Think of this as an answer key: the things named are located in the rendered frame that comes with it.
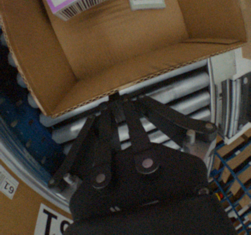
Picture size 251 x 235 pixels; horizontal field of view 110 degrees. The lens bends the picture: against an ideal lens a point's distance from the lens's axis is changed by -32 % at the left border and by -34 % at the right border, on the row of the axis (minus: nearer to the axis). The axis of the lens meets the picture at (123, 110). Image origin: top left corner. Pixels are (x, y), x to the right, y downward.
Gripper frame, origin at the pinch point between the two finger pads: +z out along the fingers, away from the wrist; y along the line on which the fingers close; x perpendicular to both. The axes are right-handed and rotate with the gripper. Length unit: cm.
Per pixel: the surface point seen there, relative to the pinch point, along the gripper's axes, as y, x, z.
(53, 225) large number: -28.7, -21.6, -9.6
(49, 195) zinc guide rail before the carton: -25.2, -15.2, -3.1
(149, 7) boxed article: 12.9, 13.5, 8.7
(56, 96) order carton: -7.0, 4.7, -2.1
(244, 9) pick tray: 44.1, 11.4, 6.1
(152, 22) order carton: 12.9, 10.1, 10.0
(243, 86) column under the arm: 43.8, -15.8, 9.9
